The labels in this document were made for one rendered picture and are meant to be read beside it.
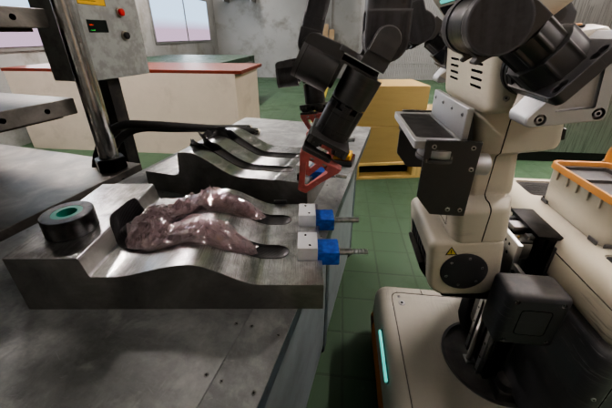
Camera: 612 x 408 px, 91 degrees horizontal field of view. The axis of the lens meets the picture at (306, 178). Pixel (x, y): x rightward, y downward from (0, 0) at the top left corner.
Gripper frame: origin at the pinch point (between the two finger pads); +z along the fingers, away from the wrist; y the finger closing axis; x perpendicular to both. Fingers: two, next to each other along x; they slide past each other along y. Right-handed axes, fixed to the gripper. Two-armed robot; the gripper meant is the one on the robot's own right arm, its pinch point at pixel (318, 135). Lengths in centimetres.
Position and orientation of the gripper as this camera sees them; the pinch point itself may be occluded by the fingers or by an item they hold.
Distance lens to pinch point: 88.9
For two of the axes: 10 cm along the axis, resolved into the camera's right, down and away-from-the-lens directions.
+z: 1.1, 9.6, 2.6
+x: 9.5, -0.2, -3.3
